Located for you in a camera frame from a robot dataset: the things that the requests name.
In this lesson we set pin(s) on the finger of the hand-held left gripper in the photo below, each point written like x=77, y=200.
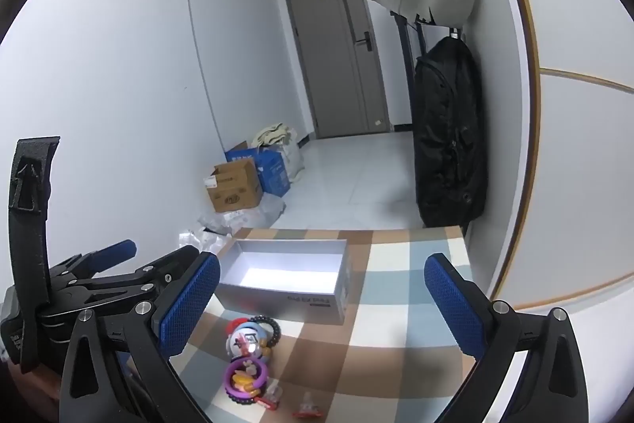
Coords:
x=119, y=249
x=168, y=262

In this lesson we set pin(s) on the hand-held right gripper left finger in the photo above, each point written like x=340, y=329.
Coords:
x=190, y=304

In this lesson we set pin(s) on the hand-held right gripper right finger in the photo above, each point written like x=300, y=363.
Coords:
x=453, y=304

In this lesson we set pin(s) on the red round badge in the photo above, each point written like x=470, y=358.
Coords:
x=236, y=323

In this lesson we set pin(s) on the grey cardboard box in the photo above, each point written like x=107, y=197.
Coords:
x=287, y=299

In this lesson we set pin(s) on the checked tablecloth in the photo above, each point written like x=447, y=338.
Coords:
x=396, y=304

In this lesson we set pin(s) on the clear plastic wrap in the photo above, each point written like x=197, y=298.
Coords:
x=247, y=217

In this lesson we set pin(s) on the brown cardboard box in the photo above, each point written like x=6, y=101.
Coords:
x=235, y=187

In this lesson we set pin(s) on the blue cardboard box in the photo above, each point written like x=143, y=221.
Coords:
x=275, y=175

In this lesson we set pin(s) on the white sack with cloth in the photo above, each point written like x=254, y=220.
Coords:
x=272, y=135

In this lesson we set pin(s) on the black backpack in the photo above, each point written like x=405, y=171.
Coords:
x=446, y=130

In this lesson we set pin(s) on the white cabinet with wood trim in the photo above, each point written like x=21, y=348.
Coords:
x=569, y=155

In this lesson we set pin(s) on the grey door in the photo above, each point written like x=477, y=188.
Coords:
x=337, y=56

